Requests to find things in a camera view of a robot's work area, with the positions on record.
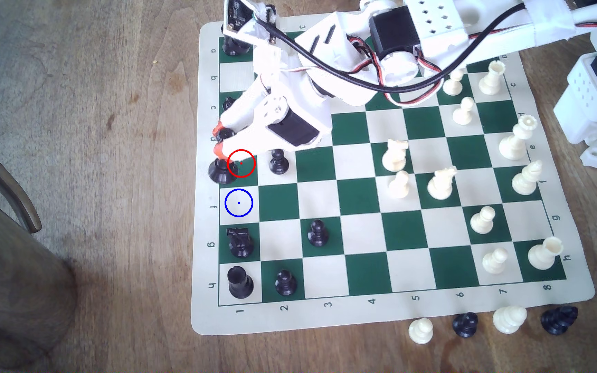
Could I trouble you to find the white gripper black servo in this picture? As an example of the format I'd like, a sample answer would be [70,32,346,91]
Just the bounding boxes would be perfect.
[214,40,334,159]

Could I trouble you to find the black chess piece wide base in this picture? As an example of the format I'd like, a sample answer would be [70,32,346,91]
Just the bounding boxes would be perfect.
[208,158,239,185]

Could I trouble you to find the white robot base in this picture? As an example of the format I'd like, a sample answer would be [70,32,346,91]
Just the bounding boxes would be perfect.
[552,26,597,146]

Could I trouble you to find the green white chess mat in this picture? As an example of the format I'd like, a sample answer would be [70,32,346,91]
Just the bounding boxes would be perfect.
[191,10,596,336]

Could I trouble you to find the white chess piece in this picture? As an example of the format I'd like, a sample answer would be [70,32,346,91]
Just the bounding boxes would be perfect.
[493,306,528,334]

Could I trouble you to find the black pawn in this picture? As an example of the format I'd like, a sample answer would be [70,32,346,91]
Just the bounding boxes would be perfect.
[269,149,290,175]
[307,220,330,247]
[275,270,297,296]

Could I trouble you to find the black knight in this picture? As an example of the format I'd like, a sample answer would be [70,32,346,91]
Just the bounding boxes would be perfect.
[227,227,254,259]

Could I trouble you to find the white knight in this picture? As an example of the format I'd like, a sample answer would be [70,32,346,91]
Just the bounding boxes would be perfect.
[382,139,409,173]
[427,166,458,201]

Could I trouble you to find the black rook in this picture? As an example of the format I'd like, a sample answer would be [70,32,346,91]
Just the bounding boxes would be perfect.
[227,266,255,299]

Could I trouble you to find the white pawn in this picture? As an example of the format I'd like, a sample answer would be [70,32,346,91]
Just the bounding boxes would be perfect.
[388,171,411,200]
[482,247,509,275]
[442,70,465,96]
[470,205,496,234]
[408,318,434,345]
[452,97,476,125]

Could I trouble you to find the white rook c8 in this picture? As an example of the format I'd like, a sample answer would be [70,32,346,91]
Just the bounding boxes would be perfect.
[479,60,505,96]

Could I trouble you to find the curved dark wooden bar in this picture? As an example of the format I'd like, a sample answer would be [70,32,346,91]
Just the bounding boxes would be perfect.
[0,127,42,234]

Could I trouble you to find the white queen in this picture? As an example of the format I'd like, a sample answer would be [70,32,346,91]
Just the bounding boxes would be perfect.
[499,115,538,161]

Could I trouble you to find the white bishop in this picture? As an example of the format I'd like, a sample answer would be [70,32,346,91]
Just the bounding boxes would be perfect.
[511,160,543,196]

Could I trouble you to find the dark wooden furniture body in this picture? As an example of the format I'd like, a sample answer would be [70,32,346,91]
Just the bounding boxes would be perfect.
[0,181,78,370]

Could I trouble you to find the gripper mounted camera board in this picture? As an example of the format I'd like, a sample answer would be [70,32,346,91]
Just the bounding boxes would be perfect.
[223,0,278,45]

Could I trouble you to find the thick black cable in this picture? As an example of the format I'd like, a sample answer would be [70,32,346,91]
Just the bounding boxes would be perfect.
[253,2,530,89]

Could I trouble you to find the red white black servo wires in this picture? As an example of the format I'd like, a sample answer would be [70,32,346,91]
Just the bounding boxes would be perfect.
[361,31,538,107]

